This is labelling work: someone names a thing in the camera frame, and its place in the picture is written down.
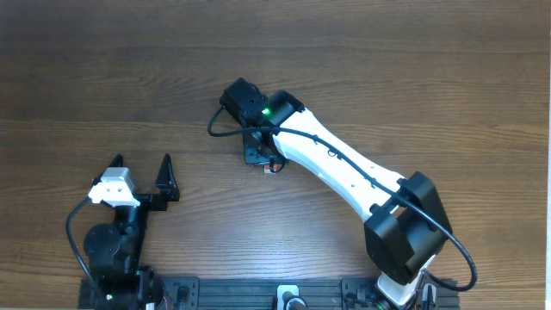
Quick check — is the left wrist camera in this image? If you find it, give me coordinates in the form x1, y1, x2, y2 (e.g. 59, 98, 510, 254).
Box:
87, 166, 142, 208

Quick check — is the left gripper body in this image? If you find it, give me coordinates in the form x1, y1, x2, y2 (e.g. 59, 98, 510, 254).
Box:
137, 192, 170, 213

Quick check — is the mounting rail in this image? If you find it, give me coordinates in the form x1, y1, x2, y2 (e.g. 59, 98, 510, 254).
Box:
79, 275, 461, 310

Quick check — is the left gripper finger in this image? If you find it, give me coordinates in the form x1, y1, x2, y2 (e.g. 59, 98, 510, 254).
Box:
91, 153, 125, 184
154, 152, 182, 203

